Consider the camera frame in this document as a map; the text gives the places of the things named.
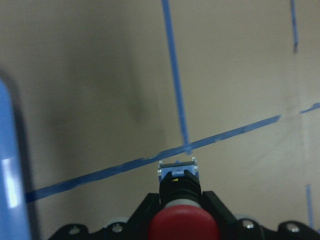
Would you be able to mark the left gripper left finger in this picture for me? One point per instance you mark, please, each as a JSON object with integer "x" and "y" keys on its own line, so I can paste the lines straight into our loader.
{"x": 143, "y": 215}

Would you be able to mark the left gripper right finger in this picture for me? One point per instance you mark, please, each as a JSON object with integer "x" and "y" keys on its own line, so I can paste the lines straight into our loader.
{"x": 213, "y": 205}

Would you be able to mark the red emergency stop button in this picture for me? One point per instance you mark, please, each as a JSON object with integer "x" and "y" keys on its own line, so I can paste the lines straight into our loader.
{"x": 181, "y": 215}

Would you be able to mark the blue plastic tray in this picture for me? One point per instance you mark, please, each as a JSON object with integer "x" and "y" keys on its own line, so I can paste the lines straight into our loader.
{"x": 14, "y": 221}

